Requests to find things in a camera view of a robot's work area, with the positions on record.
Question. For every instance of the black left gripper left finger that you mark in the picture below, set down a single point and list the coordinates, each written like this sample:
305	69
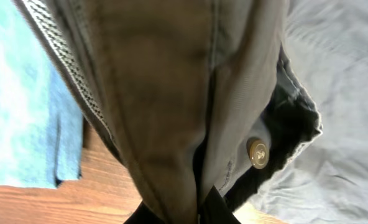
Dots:
143	215

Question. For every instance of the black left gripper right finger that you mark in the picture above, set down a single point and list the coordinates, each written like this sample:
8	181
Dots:
214	210

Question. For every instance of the grey shorts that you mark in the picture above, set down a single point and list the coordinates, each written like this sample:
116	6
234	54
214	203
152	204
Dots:
265	100

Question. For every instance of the blue denim garment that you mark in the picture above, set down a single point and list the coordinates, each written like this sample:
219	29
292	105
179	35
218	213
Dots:
41	125

